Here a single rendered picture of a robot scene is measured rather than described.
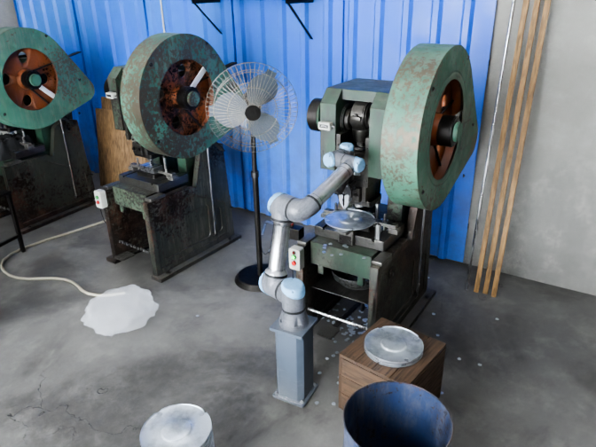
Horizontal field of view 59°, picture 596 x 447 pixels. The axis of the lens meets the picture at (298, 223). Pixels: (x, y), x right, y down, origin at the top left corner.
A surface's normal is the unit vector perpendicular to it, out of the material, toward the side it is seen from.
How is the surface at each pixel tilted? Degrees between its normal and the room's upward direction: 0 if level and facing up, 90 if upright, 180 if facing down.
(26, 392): 0
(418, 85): 50
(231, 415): 0
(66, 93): 90
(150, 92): 90
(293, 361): 90
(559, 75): 90
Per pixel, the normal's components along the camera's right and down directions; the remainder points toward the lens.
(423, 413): -0.73, 0.26
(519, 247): -0.54, 0.36
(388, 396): -0.03, 0.38
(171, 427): -0.02, -0.91
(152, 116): 0.82, 0.22
